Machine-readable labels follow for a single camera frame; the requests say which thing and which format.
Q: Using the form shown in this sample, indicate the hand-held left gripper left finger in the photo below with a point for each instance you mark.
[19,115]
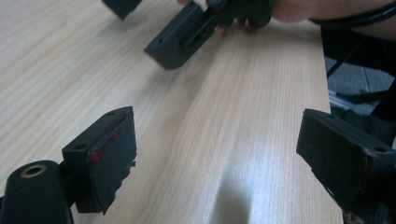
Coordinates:
[109,161]

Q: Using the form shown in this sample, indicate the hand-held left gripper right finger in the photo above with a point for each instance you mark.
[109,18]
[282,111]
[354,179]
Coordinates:
[339,161]

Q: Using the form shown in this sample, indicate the black stand legs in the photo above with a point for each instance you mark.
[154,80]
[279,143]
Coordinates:
[361,96]

